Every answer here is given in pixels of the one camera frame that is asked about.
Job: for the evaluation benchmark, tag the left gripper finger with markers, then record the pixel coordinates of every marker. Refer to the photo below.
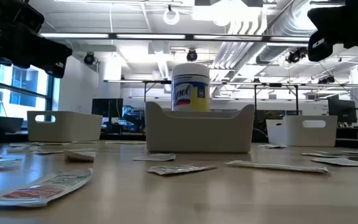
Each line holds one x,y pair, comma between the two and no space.
54,59

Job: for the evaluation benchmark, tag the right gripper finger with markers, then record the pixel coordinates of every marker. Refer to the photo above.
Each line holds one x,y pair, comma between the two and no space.
320,46

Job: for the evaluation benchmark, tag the overhead light strip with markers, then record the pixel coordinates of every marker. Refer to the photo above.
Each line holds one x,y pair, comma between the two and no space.
291,39
73,35
151,36
228,37

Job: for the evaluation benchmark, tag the black computer monitor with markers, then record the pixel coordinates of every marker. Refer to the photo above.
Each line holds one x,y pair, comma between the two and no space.
107,107
342,110

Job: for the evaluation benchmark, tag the grey plastic bin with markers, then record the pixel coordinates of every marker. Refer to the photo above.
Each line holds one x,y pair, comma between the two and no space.
197,133
306,137
73,127

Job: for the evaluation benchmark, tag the dark bowl-shaped object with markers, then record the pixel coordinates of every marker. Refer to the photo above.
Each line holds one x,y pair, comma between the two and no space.
9,124

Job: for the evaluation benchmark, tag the white packet with red print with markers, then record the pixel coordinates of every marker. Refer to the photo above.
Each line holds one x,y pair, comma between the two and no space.
179,169
36,191

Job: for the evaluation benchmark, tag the Lysol wipes canister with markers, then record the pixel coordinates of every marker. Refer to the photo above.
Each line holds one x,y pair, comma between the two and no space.
190,90

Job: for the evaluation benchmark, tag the black ceiling camera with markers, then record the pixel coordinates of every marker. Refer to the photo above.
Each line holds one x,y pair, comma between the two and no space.
89,58
295,56
326,80
192,55

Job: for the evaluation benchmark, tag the black background table frame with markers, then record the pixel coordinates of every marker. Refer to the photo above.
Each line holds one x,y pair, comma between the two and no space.
157,82
275,84

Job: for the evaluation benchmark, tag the black overhead frame bar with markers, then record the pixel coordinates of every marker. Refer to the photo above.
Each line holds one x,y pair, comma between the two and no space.
112,36

